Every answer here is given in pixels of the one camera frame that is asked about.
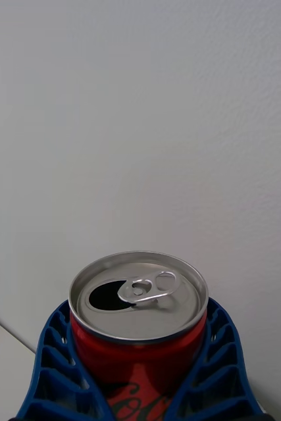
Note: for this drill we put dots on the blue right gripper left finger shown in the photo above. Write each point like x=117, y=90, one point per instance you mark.
x=53, y=371

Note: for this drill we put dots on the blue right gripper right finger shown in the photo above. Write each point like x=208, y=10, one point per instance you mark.
x=220, y=368

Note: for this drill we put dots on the red drink can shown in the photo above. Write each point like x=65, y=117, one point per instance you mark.
x=137, y=322

